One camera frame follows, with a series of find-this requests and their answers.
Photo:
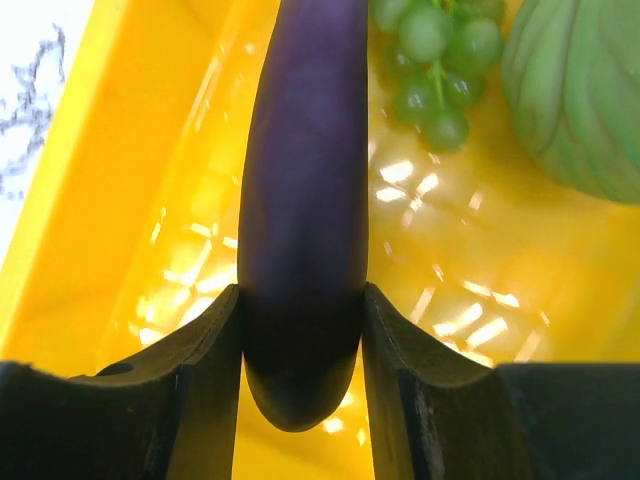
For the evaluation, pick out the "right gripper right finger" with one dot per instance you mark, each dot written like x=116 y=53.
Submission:
x=435 y=414

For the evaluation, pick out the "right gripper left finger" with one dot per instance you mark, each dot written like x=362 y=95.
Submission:
x=166 y=412

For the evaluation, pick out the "purple toy eggplant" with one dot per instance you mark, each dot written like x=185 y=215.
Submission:
x=303 y=223

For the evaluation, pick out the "green toy grapes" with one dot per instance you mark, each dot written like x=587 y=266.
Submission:
x=437 y=55

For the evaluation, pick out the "green toy cabbage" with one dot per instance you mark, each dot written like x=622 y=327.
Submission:
x=570 y=75

